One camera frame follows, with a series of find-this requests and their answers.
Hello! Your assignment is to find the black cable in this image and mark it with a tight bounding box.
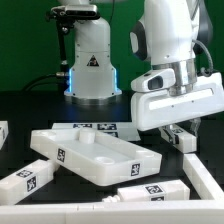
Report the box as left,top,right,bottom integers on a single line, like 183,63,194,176
21,73,68,92

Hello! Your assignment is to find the black camera on stand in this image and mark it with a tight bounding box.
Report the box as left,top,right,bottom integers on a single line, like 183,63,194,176
45,4,100,77

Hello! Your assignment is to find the white L-shaped fence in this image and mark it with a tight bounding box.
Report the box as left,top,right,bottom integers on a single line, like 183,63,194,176
0,154,224,224

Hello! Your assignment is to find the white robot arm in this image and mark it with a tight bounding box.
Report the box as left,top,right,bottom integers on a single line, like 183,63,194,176
60,0,224,131

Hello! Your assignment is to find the white desk tabletop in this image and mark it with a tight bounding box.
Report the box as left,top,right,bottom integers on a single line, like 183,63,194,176
30,128,162,186

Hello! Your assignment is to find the white marker base plate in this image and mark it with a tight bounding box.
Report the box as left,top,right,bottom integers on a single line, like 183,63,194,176
52,122,140,141

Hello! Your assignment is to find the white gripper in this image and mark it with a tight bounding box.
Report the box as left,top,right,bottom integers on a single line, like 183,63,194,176
131,72,224,145

